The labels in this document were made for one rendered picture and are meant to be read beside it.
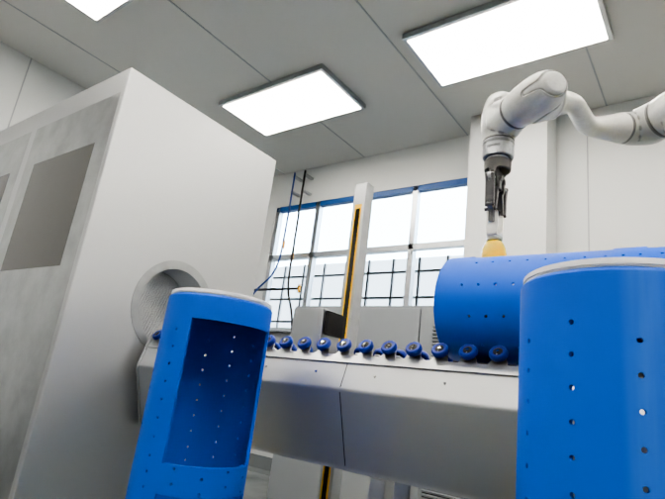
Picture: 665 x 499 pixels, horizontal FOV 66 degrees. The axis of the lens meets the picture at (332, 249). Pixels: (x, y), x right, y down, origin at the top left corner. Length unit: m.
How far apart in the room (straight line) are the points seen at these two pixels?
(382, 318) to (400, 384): 2.09
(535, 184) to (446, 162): 1.10
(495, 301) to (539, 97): 0.54
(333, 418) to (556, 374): 0.85
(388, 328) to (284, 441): 1.89
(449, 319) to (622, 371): 0.66
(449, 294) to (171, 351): 0.71
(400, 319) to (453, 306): 2.06
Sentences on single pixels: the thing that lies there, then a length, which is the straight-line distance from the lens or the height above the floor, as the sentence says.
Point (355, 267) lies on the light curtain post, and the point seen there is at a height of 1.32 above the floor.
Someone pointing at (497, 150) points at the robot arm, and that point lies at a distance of 1.54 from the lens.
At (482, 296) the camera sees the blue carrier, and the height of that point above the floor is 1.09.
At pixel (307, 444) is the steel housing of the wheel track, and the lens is 1.57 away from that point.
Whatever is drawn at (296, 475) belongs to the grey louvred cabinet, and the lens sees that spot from 3.75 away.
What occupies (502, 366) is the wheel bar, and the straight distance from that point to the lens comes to 1.28.
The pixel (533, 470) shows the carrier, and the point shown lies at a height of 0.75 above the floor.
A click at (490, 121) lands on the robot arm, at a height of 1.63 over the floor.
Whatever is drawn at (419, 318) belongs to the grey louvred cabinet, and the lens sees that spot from 3.30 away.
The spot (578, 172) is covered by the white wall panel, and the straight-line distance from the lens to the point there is 4.68.
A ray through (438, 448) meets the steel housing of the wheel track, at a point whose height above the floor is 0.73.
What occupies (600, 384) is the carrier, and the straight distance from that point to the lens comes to 0.73.
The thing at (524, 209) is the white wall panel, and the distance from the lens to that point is 4.33.
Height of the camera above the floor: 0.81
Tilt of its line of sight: 16 degrees up
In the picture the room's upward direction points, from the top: 7 degrees clockwise
